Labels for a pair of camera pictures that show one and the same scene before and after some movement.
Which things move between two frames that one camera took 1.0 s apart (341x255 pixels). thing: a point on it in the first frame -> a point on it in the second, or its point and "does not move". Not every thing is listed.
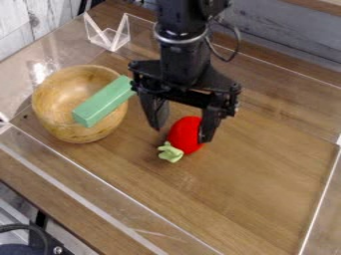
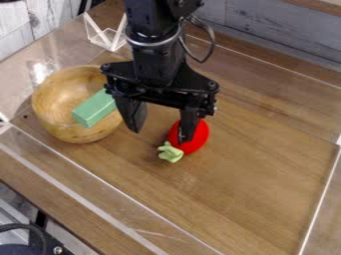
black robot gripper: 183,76 -> 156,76
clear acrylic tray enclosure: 136,190 does not move
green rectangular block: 105,102 does not move
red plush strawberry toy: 183,138 does not move
